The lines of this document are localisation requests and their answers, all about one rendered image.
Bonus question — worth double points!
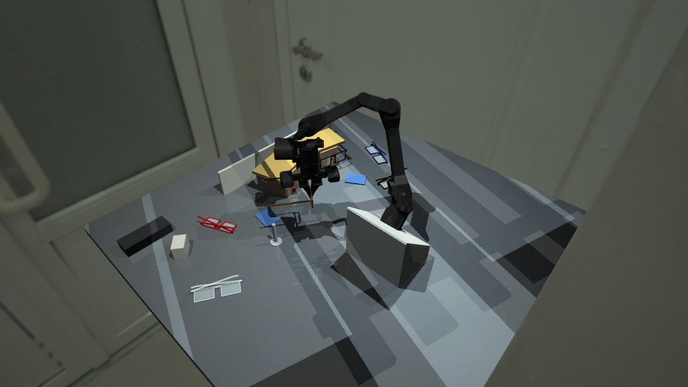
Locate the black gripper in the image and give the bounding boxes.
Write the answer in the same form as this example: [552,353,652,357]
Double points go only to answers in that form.
[280,160,340,197]

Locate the black glasses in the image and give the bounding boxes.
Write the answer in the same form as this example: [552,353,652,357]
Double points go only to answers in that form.
[376,176,391,189]

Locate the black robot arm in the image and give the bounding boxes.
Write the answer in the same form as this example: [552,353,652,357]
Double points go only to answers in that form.
[274,92,414,231]

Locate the white-framed glasses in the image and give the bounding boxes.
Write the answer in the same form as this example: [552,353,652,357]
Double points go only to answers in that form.
[191,275,243,304]

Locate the beige cube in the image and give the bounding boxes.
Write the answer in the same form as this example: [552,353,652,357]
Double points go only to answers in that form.
[171,234,190,259]

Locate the grey flat rectangular panel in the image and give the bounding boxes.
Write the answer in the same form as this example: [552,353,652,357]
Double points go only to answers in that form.
[218,143,275,195]

